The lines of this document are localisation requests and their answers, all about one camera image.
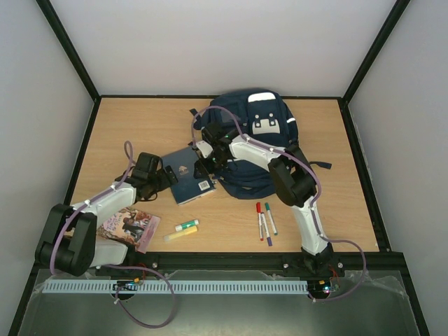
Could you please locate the red marker pen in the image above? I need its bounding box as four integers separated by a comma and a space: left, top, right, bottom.
256, 202, 264, 241

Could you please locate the dark blue book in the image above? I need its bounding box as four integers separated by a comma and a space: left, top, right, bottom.
162, 147, 216, 205

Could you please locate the green marker pen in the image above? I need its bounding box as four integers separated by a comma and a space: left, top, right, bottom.
265, 202, 278, 236

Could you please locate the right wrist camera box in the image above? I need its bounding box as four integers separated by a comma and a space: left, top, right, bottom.
195, 140, 214, 158

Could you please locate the purple marker pen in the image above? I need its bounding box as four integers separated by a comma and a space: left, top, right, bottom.
260, 212, 272, 246

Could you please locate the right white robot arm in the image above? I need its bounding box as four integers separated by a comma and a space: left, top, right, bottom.
192, 124, 334, 277

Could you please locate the pink illustrated book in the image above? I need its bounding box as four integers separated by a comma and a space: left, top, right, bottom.
97, 207, 161, 253

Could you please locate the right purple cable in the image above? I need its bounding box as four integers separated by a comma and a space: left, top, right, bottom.
188, 105, 368, 302

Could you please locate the black aluminium frame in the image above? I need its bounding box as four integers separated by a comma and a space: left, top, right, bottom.
8, 0, 431, 336

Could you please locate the green glue stick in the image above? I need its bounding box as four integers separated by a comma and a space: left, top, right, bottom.
175, 219, 199, 232

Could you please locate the navy blue student backpack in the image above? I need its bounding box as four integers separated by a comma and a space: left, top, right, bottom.
189, 87, 332, 200

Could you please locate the light blue cable duct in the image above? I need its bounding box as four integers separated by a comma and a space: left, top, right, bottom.
42, 279, 308, 295

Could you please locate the yellow highlighter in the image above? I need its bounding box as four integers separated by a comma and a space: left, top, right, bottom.
164, 226, 197, 242

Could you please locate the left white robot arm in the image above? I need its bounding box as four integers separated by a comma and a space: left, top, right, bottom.
34, 153, 178, 276

